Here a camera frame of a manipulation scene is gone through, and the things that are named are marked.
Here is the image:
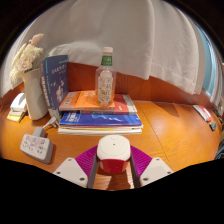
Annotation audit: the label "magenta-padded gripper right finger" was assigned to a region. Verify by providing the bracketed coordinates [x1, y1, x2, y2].
[128, 145, 174, 189]

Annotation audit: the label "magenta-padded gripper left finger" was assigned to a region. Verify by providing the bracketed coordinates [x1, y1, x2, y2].
[53, 145, 100, 189]

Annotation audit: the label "red and white charger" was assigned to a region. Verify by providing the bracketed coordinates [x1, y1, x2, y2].
[96, 134, 132, 175]

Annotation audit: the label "white power strip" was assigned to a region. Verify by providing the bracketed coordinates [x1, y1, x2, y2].
[19, 126, 54, 165]

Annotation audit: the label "white flat book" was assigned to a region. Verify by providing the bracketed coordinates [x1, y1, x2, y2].
[57, 124, 144, 136]

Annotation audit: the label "blue flat book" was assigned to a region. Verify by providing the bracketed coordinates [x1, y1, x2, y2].
[58, 111, 144, 128]

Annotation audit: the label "black chair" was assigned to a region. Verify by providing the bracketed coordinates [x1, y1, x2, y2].
[213, 133, 224, 162]

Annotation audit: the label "small dark object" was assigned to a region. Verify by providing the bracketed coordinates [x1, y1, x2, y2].
[208, 121, 218, 132]

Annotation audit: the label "red book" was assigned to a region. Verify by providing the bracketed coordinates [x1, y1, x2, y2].
[79, 93, 138, 116]

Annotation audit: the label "yellow book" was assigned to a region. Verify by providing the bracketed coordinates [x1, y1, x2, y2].
[6, 109, 26, 123]

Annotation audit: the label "white ceramic vase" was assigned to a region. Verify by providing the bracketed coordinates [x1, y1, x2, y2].
[21, 68, 49, 121]

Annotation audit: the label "blue standing book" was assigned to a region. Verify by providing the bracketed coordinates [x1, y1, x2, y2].
[44, 54, 70, 113]

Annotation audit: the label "clear plastic drink bottle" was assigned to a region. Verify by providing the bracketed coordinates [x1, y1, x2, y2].
[94, 46, 118, 107]

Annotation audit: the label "white and pink flowers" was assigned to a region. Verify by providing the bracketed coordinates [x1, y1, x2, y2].
[9, 32, 45, 86]

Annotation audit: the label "white curtain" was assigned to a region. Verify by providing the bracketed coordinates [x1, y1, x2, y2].
[0, 0, 214, 101]

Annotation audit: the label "white power strip cable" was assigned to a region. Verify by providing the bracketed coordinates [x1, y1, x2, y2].
[41, 115, 58, 133]

